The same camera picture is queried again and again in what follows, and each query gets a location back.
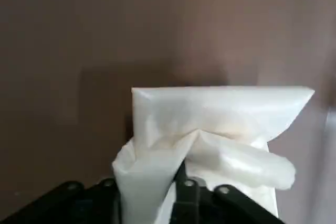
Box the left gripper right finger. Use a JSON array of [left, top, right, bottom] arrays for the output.
[[170, 161, 286, 224]]

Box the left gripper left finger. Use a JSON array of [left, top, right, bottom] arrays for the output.
[[0, 178, 123, 224]]

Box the cream tablecloth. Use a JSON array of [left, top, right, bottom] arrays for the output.
[[112, 85, 316, 224]]

